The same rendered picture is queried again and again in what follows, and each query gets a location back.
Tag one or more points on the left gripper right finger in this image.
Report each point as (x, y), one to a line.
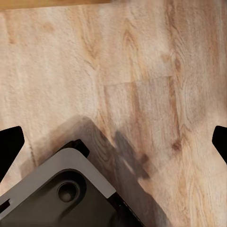
(219, 140)

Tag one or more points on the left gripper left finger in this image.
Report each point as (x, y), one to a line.
(11, 142)

